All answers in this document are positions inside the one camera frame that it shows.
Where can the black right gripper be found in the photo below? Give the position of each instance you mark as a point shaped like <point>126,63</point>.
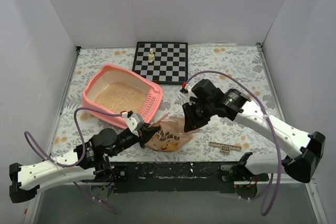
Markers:
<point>196,110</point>

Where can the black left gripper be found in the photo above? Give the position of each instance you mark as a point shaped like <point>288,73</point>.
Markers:
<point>143,135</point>

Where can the peach cat litter bag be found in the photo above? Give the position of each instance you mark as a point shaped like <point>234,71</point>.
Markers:
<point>171,136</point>

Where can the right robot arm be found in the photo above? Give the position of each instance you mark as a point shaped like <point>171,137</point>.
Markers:
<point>300,151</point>

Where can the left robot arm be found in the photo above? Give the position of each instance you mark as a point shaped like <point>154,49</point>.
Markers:
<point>88,162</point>

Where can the tan cat litter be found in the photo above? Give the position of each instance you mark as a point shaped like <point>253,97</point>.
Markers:
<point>119,96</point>

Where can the pink litter box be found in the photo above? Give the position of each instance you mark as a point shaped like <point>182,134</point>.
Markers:
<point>108,74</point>

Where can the wooden piano shaped ornament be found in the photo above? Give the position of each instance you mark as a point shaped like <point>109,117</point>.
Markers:
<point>226,148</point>

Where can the black white chessboard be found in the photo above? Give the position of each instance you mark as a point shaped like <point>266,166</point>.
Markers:
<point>170,63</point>

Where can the floral tablecloth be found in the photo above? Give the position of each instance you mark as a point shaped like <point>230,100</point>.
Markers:
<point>222,81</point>

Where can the cream chess piece front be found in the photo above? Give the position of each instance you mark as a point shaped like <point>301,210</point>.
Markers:
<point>150,58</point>

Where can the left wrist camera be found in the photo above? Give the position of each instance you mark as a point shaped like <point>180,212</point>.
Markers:
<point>134,121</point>

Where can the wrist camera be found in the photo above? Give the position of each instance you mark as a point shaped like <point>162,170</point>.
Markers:
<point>192,98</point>
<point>134,121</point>

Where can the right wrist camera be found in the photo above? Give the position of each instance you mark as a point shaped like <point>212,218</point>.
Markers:
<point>192,98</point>

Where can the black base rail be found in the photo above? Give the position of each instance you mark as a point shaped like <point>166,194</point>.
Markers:
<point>128,177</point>

